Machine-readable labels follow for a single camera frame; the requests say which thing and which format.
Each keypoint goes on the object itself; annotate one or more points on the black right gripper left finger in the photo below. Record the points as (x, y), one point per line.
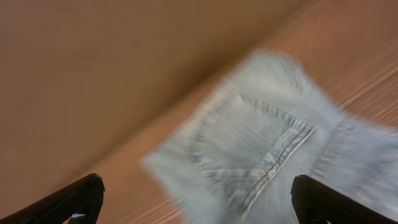
(79, 202)

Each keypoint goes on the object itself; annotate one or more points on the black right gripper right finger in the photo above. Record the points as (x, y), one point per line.
(315, 202)

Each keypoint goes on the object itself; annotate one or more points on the light blue denim shorts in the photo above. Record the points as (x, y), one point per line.
(235, 160)

